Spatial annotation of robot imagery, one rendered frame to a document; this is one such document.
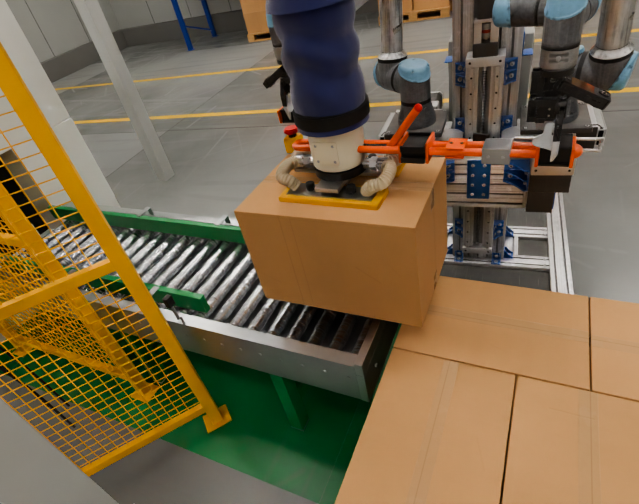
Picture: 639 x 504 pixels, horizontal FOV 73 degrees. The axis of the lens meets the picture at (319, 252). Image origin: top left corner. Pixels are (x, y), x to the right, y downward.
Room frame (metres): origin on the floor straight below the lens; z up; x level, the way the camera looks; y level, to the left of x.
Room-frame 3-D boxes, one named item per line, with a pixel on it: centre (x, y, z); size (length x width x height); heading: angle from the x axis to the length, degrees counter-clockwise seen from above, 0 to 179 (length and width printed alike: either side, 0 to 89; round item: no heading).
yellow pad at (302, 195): (1.18, -0.08, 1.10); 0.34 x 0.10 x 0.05; 56
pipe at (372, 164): (1.26, -0.13, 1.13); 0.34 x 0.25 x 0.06; 56
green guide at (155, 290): (1.78, 1.20, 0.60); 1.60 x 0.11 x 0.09; 57
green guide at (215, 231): (2.23, 0.92, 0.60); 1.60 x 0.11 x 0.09; 57
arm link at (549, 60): (0.94, -0.62, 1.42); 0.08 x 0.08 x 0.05
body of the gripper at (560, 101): (0.95, -0.61, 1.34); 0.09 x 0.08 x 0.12; 56
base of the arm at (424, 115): (1.66, -0.51, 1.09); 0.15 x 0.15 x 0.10
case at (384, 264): (1.25, -0.12, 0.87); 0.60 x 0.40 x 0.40; 57
